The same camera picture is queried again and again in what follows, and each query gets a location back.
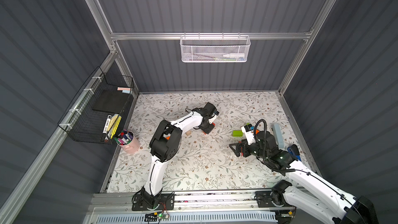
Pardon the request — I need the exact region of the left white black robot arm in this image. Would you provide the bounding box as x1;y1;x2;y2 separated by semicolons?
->
140;102;219;209

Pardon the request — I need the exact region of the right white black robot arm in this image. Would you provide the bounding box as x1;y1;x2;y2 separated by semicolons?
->
230;130;379;224

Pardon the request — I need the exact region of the green block right flat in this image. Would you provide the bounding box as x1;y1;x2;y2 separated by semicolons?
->
232;130;243;137

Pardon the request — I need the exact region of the light blue eraser box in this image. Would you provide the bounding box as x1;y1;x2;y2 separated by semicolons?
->
271;123;285;149

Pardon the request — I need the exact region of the blue stapler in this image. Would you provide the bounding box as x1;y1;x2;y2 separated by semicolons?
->
287;144;302;161

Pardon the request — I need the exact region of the white marker in basket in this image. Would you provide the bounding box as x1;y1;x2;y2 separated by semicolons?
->
222;53;247;62

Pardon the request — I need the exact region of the pink pen cup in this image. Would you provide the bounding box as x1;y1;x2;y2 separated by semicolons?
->
113;130;140;154

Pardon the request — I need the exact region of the yellow highlighter pack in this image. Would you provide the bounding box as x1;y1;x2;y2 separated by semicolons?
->
106;114;122;140

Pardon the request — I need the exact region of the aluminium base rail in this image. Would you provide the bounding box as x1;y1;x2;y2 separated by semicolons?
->
90;188;346;215

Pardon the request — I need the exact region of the white wire mesh basket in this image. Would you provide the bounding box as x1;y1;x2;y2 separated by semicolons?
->
179;34;251;63

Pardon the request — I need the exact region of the black wire mesh basket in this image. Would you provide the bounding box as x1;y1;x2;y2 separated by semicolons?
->
59;69;135;145

